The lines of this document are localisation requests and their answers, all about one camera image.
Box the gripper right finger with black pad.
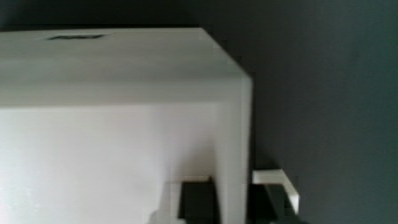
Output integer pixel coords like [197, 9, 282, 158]
[248, 169, 309, 224]

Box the white drawer cabinet box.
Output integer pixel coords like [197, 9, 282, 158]
[0, 28, 252, 224]

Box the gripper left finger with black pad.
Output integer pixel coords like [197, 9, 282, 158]
[154, 175, 222, 224]

